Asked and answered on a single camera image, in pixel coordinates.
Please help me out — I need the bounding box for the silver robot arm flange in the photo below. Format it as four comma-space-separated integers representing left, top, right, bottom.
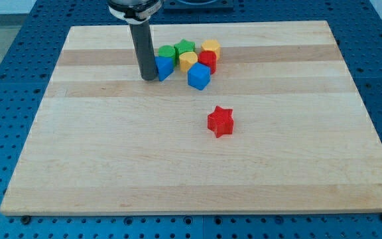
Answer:
107, 0, 163, 25

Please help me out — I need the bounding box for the red star block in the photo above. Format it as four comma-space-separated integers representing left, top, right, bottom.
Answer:
207, 106, 234, 138

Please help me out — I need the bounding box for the blue triangle block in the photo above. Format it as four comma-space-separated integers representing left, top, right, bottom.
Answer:
155, 56, 174, 81

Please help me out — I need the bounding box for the green star block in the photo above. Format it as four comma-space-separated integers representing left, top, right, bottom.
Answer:
174, 39, 195, 62

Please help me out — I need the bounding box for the blue cube block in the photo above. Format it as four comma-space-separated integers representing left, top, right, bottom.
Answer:
187, 62, 211, 90

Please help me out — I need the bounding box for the yellow heart block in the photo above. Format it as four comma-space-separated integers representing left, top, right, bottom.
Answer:
178, 52, 198, 72

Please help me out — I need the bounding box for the red cylinder block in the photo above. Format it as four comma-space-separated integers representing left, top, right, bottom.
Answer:
198, 50, 217, 74

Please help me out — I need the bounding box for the green cylinder block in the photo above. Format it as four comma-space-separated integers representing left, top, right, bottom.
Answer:
158, 45, 177, 66

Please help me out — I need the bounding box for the yellow hexagon block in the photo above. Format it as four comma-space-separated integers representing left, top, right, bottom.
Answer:
201, 39, 221, 60

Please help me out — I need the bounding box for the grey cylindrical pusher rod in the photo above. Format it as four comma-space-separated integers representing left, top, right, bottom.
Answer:
129, 21, 158, 80

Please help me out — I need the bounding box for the wooden board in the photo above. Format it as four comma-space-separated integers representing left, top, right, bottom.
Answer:
0, 21, 382, 216

